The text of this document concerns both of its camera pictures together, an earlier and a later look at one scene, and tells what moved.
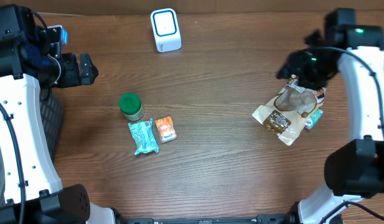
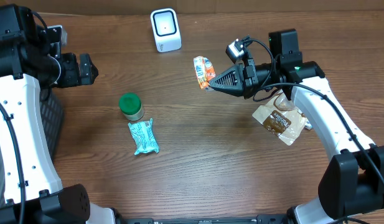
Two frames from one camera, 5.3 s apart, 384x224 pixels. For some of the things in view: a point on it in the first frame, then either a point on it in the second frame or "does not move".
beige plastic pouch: (287, 114) does not move
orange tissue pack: (166, 130) -> (205, 71)
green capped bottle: (131, 106) does not move
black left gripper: (75, 78) does not move
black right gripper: (292, 67) -> (237, 74)
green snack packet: (144, 136) does not move
